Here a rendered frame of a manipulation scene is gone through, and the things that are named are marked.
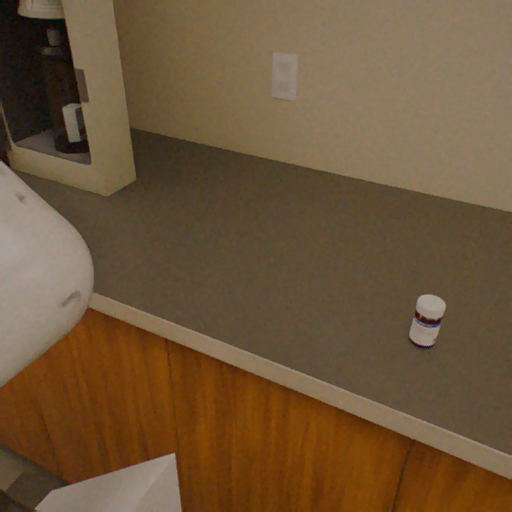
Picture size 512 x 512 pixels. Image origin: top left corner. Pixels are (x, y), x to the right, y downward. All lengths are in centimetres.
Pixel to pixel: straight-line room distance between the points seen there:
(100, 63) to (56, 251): 83
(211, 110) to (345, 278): 75
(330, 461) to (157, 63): 117
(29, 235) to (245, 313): 54
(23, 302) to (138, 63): 131
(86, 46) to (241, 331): 67
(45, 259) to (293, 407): 59
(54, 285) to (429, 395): 57
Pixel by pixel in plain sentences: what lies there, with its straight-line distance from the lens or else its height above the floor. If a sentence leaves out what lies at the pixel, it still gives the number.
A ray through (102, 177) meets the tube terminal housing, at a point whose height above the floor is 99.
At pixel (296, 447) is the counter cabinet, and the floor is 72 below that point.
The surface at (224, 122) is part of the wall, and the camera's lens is 154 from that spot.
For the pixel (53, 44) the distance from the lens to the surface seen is 131.
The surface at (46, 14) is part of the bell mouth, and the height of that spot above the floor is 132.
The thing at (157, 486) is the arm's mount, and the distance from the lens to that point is 42.
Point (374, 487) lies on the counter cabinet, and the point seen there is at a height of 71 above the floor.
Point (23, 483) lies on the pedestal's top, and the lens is 73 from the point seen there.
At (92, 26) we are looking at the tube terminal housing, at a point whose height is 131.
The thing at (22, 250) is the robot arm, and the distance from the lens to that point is 41.
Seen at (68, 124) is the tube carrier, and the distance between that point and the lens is 132.
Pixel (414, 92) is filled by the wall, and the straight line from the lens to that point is 131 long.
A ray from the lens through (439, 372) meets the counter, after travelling 85.
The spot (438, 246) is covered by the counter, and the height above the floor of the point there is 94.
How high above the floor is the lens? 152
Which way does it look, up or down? 34 degrees down
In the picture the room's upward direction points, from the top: 1 degrees clockwise
